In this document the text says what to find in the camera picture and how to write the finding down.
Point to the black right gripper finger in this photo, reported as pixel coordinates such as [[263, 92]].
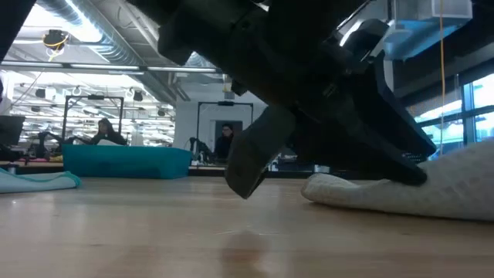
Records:
[[370, 139], [254, 154]]

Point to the person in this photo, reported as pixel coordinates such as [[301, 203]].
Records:
[[224, 143], [108, 133]]

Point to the small silver post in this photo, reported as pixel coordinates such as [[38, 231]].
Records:
[[12, 168]]

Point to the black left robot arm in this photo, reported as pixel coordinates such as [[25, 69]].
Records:
[[11, 19]]

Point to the black pegboard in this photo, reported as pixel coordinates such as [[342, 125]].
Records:
[[415, 156]]

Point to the silver ceiling duct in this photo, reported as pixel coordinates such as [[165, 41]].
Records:
[[108, 42]]

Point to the black background gantry frame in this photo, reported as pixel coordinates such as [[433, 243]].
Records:
[[92, 97], [225, 103]]

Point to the blue plastic bin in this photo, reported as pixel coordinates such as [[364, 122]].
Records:
[[127, 161]]

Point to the dark background monitor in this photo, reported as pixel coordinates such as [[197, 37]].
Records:
[[11, 131]]

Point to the grey waffle microfiber towel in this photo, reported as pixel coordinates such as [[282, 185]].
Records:
[[444, 189]]

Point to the white ceiling unit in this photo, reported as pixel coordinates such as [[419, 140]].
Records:
[[436, 9]]

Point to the light blue microfiber towel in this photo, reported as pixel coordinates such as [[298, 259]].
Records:
[[34, 181]]

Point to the small background robot arm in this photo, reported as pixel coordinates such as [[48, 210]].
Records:
[[198, 148]]

